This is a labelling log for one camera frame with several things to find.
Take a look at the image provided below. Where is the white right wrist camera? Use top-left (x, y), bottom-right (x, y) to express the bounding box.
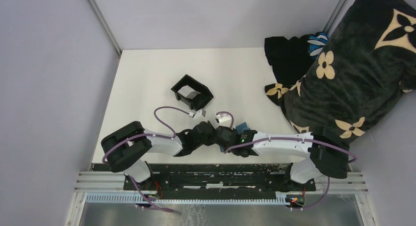
top-left (215, 113), bottom-right (233, 126)

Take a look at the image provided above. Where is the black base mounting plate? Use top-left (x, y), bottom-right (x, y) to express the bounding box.
top-left (138, 164), bottom-right (316, 200)

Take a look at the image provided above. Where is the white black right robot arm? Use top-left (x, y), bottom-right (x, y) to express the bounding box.
top-left (212, 126), bottom-right (357, 191)

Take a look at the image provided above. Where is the blue leather card holder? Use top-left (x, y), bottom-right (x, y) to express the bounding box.
top-left (235, 122), bottom-right (249, 135)

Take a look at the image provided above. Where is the black floral fleece blanket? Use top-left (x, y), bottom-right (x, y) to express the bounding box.
top-left (264, 0), bottom-right (416, 144)

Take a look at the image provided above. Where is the blue white patterned cloth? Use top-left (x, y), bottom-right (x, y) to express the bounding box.
top-left (307, 32), bottom-right (329, 59)

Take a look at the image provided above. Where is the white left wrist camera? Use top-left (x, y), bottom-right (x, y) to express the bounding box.
top-left (188, 109), bottom-right (206, 122)

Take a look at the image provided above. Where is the black plastic card bin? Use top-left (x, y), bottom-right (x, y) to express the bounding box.
top-left (171, 75), bottom-right (214, 111)

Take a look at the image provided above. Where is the stack of silver cards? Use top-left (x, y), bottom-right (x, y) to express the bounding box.
top-left (178, 85), bottom-right (201, 100)

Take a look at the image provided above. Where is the black cloth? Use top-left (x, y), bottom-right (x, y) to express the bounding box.
top-left (264, 34), bottom-right (314, 87)

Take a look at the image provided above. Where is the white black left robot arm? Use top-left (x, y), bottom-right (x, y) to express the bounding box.
top-left (101, 121), bottom-right (215, 190)

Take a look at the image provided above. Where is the light blue slotted cable duct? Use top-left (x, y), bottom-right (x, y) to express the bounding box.
top-left (85, 192), bottom-right (290, 206)

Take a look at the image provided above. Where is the aluminium frame rail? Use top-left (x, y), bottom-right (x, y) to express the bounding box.
top-left (75, 172), bottom-right (125, 193)

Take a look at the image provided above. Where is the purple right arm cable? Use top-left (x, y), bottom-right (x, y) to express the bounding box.
top-left (215, 111), bottom-right (358, 210)

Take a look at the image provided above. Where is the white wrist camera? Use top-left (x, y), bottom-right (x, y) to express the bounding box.
top-left (188, 109), bottom-right (206, 122)
top-left (215, 113), bottom-right (233, 126)

